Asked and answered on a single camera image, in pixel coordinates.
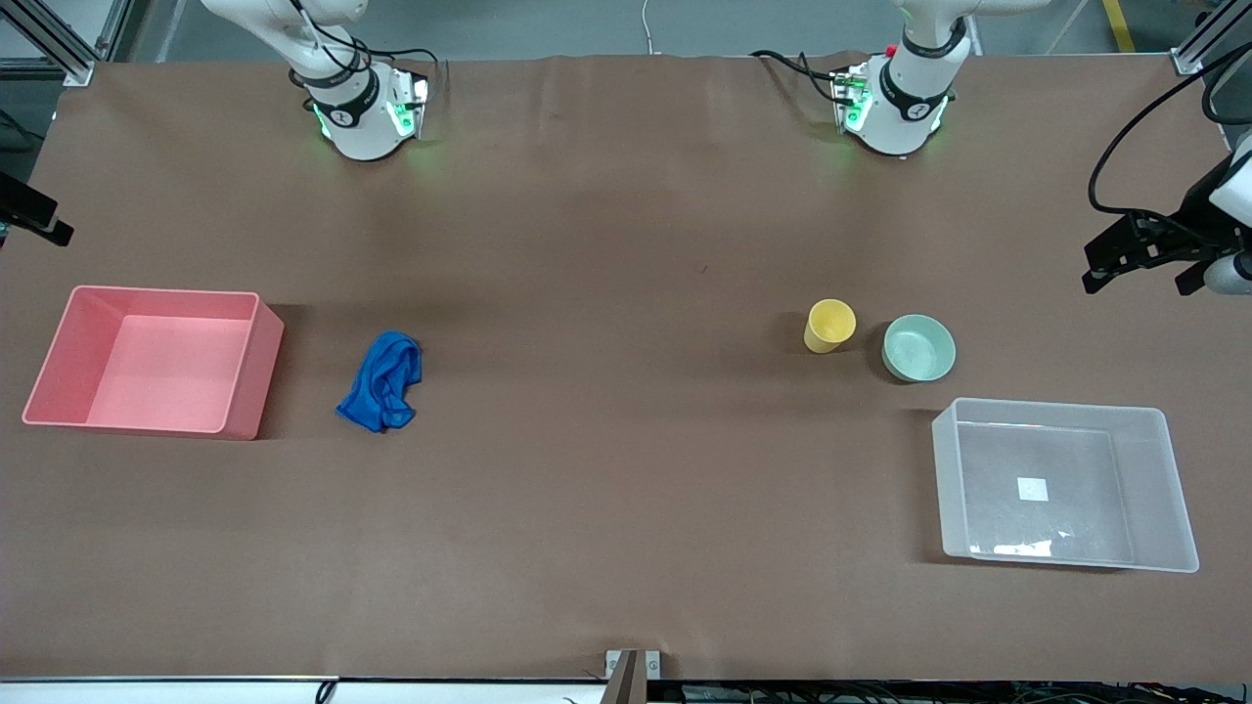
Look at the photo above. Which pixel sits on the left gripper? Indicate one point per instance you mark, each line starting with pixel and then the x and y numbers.
pixel 1191 224

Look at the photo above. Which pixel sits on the mint green bowl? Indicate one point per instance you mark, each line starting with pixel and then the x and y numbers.
pixel 918 348

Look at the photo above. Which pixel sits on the yellow plastic cup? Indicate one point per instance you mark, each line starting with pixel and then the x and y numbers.
pixel 829 325

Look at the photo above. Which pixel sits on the blue cloth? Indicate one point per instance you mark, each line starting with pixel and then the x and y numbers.
pixel 383 383

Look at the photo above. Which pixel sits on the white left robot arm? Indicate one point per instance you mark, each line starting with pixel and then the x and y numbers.
pixel 900 117

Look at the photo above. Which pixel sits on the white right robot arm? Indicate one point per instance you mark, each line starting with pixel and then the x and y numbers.
pixel 357 127

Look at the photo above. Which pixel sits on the white sticker in clear box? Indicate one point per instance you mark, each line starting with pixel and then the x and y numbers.
pixel 1032 489

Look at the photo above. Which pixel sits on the clear plastic box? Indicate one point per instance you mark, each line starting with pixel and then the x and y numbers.
pixel 1066 528

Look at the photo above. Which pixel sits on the pink plastic bin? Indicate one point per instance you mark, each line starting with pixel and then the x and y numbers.
pixel 166 362

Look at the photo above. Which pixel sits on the brown table cover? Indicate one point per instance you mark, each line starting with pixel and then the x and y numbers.
pixel 606 440

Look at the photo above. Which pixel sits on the aluminium frame post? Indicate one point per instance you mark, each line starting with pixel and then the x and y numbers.
pixel 1208 39
pixel 59 49

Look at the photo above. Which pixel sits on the metal edge bracket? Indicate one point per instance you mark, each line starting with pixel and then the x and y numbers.
pixel 631 675

